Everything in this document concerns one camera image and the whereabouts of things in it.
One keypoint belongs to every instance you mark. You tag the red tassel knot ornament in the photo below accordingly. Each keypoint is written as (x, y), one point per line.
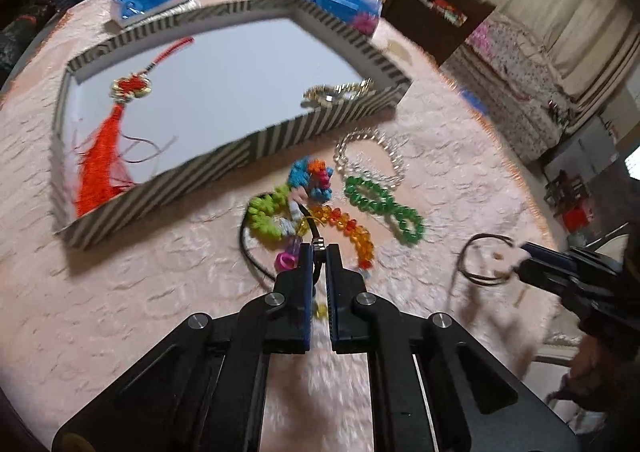
(100, 156)

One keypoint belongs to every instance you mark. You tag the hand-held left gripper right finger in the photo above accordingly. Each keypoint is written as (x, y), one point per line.
(334, 292)

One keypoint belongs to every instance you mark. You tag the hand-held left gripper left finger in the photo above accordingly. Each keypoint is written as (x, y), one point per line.
(305, 292)

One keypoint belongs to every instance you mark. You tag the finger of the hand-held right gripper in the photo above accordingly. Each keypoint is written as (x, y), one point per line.
(545, 277)
(547, 253)

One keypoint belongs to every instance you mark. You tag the person's right hand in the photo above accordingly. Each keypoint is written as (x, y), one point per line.
(595, 367)

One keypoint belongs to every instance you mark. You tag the striped rectangular tray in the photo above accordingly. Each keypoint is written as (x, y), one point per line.
(225, 81)

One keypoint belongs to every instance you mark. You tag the dark wooden chair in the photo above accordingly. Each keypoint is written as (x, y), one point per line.
(440, 31)

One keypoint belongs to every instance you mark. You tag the floral sofa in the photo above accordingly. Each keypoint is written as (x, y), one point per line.
(520, 81)

